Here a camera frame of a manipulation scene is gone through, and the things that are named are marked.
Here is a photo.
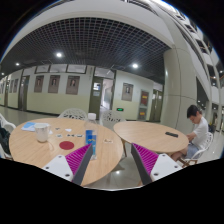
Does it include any black phone on table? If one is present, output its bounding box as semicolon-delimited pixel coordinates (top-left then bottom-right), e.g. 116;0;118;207
165;132;178;138

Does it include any white lattice chair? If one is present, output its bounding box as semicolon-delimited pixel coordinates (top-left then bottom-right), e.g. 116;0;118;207
99;110;125;130
59;108;87;120

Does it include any clear water bottle blue label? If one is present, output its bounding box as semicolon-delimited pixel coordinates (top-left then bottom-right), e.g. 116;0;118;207
85;113;97;160

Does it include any white lattice chair left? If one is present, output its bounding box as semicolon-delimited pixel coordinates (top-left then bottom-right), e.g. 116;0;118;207
59;108;87;120

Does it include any framed portrait poster right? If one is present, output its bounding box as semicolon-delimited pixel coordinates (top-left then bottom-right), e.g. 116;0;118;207
66;76;80;95

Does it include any round wooden table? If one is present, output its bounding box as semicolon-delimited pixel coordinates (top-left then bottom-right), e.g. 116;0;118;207
9;118;123;186
114;121;188;154

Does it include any small wrapped candy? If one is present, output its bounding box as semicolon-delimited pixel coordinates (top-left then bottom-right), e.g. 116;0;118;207
104;139;113;143

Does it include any white lattice chair middle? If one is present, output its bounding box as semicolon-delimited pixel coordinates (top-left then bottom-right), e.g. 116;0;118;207
99;110;125;130

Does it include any round wooden table right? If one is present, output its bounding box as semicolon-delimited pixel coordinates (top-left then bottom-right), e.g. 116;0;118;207
114;121;188;154

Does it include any framed portrait poster middle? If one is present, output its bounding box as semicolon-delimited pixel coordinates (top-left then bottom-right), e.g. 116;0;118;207
48;75;60;93

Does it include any round wooden table left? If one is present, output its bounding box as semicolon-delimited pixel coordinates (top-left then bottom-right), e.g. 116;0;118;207
9;118;123;186

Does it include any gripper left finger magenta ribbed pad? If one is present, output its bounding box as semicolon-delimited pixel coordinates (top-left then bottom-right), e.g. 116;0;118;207
43;144;93;185

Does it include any white chair under person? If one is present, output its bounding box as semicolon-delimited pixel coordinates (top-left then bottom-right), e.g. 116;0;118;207
178;132;213;168

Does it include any white plastic cup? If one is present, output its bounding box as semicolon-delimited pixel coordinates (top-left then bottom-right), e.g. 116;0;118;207
34;123;50;143

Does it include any seated person white shirt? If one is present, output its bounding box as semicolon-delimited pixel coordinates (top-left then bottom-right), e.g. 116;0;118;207
171;105;208;161

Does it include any framed portrait beside door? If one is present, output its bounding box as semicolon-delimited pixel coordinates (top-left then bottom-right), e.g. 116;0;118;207
121;83;133;101

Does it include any framed portrait poster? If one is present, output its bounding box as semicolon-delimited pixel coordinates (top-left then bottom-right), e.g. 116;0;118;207
34;76;44;93
48;75;60;93
66;76;80;95

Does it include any red notice board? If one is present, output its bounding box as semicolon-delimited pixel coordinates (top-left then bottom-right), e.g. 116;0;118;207
140;91;149;106

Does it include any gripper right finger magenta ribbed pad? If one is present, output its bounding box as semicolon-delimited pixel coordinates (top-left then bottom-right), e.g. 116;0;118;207
131;143;182;185

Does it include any framed portrait poster left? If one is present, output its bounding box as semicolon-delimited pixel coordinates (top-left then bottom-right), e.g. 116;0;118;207
34;76;44;93

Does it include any white chair far left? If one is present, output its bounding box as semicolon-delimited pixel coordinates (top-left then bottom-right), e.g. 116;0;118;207
0;113;16;160

